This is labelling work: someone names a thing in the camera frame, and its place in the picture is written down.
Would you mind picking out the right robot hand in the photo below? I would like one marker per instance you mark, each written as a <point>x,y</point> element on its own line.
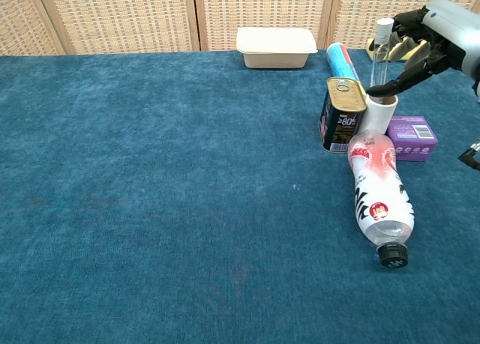
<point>446,33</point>

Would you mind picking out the clear test tube white cap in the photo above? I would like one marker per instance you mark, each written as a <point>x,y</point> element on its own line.
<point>379,64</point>

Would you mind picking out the blue cylindrical tube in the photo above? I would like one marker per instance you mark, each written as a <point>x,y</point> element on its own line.
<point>339,61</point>

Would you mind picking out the white paper roll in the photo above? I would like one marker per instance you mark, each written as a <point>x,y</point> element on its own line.
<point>378,115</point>

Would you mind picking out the purple box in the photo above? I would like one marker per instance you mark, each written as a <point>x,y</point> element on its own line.
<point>412,138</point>

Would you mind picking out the luncheon meat can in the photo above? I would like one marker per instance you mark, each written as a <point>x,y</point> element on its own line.
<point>343,115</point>

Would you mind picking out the beige lidded food container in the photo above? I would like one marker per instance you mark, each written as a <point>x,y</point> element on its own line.
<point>275,46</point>

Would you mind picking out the plastic bottle white red label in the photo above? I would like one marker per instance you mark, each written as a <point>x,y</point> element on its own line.
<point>378,194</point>

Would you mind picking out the blue table cloth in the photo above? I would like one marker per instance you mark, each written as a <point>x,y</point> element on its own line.
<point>168,190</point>

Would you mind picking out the woven folding screen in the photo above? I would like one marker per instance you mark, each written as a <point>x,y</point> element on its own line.
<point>123,18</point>

